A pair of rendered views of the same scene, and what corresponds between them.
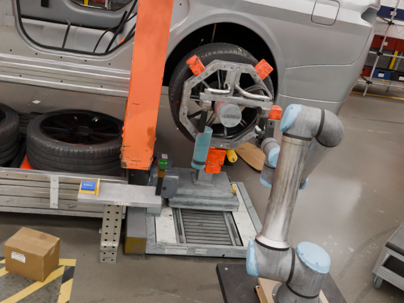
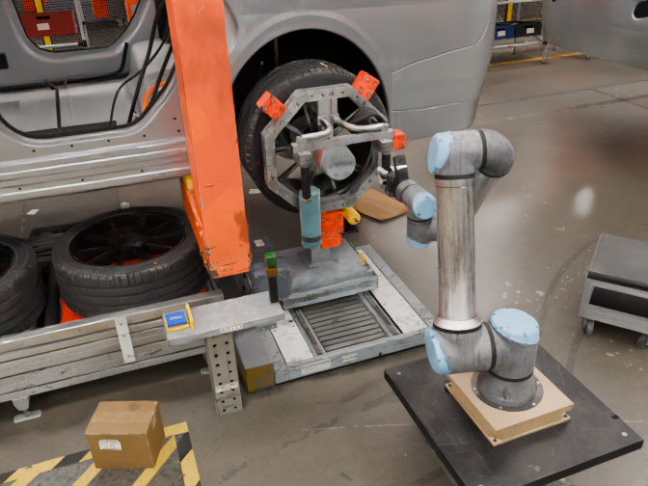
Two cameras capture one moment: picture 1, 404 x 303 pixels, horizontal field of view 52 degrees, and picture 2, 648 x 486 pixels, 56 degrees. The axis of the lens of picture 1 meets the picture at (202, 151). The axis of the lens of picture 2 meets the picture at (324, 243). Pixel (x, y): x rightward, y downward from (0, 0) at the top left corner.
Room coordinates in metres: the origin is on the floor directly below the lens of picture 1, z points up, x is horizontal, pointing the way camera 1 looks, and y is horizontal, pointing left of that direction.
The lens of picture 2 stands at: (-0.02, 0.19, 1.77)
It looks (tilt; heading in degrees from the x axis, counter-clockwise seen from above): 29 degrees down; 354
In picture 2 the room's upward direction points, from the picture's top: 2 degrees counter-clockwise
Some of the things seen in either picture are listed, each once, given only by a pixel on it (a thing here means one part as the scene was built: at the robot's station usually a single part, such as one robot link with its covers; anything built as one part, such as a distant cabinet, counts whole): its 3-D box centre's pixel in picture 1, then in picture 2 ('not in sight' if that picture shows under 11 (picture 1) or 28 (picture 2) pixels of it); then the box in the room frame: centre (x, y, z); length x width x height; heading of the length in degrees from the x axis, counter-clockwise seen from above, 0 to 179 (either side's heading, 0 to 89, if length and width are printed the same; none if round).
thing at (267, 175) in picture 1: (272, 174); (421, 229); (1.93, -0.38, 0.69); 0.12 x 0.09 x 0.12; 90
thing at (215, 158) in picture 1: (212, 156); (325, 223); (2.44, -0.08, 0.48); 0.16 x 0.12 x 0.17; 13
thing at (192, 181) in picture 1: (205, 168); (317, 241); (2.57, -0.05, 0.32); 0.40 x 0.30 x 0.28; 103
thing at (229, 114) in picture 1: (227, 110); (332, 156); (2.34, -0.10, 0.85); 0.21 x 0.14 x 0.14; 13
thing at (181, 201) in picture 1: (200, 190); (318, 274); (2.57, -0.05, 0.13); 0.50 x 0.36 x 0.10; 103
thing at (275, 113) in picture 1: (273, 112); (392, 140); (2.48, -0.39, 0.85); 0.09 x 0.08 x 0.07; 103
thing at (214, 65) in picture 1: (225, 106); (326, 150); (2.41, -0.08, 0.85); 0.54 x 0.07 x 0.54; 103
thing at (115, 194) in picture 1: (120, 194); (223, 316); (1.85, 0.38, 0.44); 0.43 x 0.17 x 0.03; 103
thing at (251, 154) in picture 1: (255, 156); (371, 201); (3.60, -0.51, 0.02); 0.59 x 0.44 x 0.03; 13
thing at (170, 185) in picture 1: (161, 180); (262, 276); (2.40, 0.23, 0.26); 0.42 x 0.18 x 0.35; 13
